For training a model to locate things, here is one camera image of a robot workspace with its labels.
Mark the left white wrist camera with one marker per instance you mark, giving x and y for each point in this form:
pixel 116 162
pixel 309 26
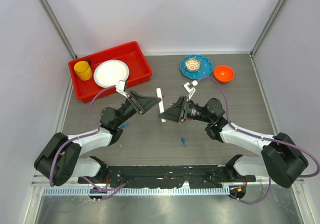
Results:
pixel 121 87

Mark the blue plate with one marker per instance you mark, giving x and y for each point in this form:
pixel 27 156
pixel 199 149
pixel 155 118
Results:
pixel 205 70

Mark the small patterned bowl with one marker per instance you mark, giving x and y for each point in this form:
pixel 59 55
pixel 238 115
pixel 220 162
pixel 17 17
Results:
pixel 192 64

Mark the orange bowl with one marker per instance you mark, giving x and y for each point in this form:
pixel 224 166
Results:
pixel 223 74

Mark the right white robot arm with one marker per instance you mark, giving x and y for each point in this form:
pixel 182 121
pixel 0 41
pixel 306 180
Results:
pixel 276 158

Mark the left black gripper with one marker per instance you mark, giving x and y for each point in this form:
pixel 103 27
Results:
pixel 141 104

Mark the white remote control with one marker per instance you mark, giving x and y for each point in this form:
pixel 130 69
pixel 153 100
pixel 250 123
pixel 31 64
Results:
pixel 160 104

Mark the yellow cup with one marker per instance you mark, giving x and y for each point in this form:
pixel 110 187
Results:
pixel 83 70

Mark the white slotted cable duct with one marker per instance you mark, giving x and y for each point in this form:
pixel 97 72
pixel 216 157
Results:
pixel 90 191

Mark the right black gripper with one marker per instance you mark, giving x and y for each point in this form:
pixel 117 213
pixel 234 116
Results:
pixel 178 113

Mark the blue battery centre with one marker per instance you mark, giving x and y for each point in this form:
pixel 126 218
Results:
pixel 184 142

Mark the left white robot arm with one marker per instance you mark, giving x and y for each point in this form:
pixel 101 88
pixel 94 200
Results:
pixel 60 159

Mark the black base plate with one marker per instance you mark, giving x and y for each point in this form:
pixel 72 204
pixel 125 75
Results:
pixel 168 176

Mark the white paper plate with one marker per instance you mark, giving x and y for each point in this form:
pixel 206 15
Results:
pixel 110 72

